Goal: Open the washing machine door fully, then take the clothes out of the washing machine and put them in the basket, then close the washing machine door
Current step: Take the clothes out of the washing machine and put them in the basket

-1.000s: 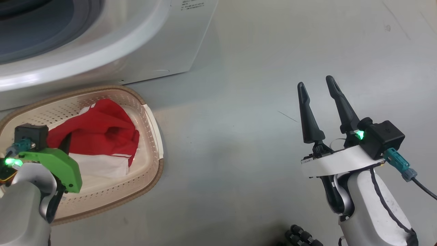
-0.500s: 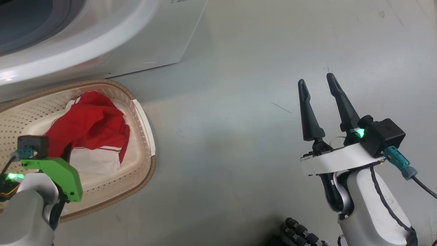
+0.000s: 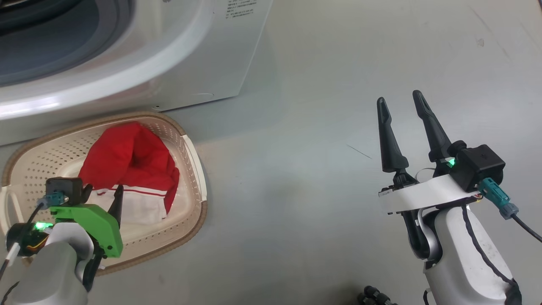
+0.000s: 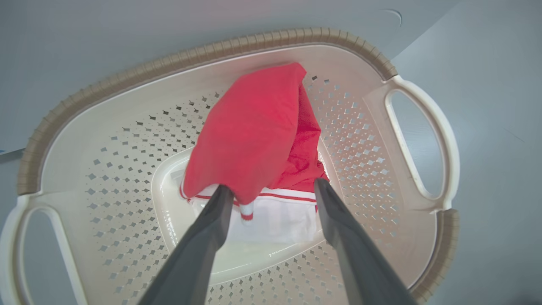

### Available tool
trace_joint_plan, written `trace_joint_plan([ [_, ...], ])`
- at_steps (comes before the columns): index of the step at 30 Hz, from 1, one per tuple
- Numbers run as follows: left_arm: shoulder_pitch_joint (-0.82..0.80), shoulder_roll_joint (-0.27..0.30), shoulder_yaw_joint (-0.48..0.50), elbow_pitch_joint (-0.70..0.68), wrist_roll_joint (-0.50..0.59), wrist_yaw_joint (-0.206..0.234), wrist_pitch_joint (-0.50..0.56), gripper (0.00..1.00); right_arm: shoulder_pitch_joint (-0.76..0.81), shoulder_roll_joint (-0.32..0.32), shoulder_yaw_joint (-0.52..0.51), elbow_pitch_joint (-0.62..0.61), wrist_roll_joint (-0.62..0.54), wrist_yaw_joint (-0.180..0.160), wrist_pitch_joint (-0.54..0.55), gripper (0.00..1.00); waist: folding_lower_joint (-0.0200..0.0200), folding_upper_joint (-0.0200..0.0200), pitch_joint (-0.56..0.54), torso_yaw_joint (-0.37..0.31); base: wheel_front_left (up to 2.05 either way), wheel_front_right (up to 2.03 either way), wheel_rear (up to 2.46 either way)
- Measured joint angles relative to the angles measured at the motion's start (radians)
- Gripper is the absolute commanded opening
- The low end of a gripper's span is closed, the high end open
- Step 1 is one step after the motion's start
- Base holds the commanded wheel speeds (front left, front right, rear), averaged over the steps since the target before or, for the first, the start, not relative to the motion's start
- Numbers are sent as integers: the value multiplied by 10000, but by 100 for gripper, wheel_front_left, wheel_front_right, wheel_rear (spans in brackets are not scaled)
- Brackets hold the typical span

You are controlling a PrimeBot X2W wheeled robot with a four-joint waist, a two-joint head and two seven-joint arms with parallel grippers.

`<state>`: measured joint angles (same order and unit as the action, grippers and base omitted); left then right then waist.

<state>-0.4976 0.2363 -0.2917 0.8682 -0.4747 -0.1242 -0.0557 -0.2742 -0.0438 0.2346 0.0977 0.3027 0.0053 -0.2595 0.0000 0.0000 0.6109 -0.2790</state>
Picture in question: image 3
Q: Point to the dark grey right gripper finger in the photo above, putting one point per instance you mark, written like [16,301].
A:
[436,135]
[391,148]

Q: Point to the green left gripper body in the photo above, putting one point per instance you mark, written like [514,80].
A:
[97,224]

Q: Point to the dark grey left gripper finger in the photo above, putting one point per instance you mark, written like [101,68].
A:
[86,192]
[117,205]

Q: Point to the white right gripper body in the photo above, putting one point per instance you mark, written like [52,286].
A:
[423,194]

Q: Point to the red and white garment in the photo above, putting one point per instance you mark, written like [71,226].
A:
[127,156]

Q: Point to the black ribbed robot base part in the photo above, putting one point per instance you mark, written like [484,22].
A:
[374,296]

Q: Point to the cream perforated laundry basket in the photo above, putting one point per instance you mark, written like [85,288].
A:
[42,161]

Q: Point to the white front-load washing machine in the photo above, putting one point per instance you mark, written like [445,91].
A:
[190,63]

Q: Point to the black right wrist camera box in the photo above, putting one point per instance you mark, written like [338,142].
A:
[478,165]

